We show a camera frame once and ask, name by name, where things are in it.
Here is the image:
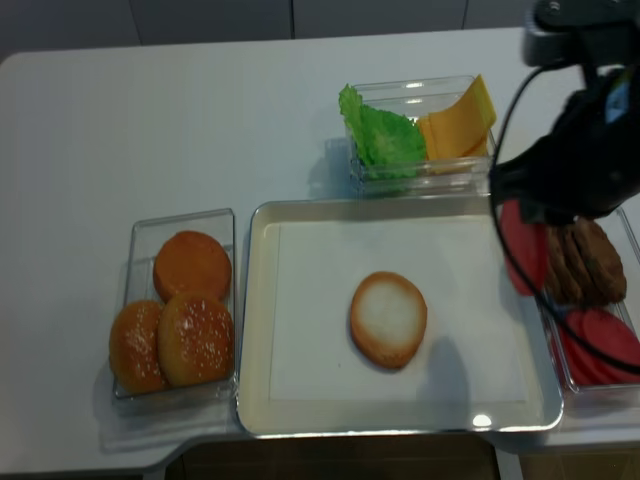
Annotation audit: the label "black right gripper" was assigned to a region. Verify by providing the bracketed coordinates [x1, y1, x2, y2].
[490, 67, 639, 224]

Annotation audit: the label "single red tomato slice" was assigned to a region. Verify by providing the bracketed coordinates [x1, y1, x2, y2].
[499, 200, 548, 291]

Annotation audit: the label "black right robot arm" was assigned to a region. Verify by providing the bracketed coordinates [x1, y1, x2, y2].
[490, 1, 639, 225]

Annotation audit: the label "clear lettuce and cheese container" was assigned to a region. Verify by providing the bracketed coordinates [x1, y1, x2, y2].
[345, 76, 494, 192]

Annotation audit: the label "green lettuce leaf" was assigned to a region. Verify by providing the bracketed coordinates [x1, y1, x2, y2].
[338, 84, 427, 180]

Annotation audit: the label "brown meat patties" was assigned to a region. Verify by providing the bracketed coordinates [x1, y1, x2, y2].
[545, 218, 627, 307]

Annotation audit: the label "back orange cheese slice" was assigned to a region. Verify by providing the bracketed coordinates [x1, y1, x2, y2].
[428, 74, 498, 151]

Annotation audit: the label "front yellow cheese slices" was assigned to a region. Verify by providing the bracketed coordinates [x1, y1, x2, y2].
[417, 111, 489, 175]

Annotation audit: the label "red tomato slices stack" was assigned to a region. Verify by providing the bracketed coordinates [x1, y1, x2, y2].
[556, 307, 639, 387]

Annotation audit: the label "white paper tray liner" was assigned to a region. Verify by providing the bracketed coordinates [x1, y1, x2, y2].
[270, 216, 529, 404]

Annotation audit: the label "clear patty and tomato container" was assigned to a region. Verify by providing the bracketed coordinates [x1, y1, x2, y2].
[540, 208, 639, 396]

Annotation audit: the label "bottom bun cut side up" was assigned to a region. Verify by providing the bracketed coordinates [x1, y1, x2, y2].
[349, 271, 428, 370]

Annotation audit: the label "metal serving tray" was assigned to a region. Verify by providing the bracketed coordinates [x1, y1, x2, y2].
[237, 195, 564, 437]

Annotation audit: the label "plain orange bun half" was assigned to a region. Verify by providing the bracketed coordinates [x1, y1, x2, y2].
[153, 230, 232, 302]

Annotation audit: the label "right sesame top bun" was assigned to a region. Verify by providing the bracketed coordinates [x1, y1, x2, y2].
[157, 292, 234, 387]

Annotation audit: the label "sesame bun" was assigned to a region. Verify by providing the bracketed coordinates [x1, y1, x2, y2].
[157, 292, 234, 387]
[109, 300, 169, 395]

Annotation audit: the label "clear plastic bun container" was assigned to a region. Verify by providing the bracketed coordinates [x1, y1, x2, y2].
[112, 208, 238, 406]

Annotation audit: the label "left sesame top bun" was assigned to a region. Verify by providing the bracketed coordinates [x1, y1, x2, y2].
[109, 300, 169, 395]

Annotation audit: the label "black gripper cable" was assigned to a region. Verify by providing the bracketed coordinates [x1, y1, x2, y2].
[487, 63, 640, 376]

